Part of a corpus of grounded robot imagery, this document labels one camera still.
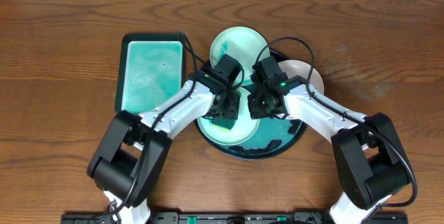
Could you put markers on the round black tray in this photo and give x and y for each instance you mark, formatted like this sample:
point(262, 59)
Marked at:
point(273, 137)

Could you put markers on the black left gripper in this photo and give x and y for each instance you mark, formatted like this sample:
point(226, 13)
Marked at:
point(228, 109)

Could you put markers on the mint green plate with stain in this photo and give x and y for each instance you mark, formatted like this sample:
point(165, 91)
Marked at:
point(241, 43)

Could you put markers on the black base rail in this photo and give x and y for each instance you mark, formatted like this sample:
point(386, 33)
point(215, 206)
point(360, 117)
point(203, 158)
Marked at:
point(176, 218)

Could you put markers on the green yellow sponge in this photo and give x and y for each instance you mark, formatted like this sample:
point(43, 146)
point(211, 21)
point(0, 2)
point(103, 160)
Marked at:
point(224, 124)

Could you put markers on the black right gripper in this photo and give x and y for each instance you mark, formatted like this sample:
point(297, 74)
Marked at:
point(255, 112)

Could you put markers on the rectangular black soapy water tray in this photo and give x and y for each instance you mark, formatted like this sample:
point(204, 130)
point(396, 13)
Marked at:
point(151, 71)

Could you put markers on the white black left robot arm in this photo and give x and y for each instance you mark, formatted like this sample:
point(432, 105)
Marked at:
point(130, 157)

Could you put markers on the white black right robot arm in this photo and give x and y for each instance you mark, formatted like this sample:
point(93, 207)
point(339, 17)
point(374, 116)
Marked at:
point(370, 160)

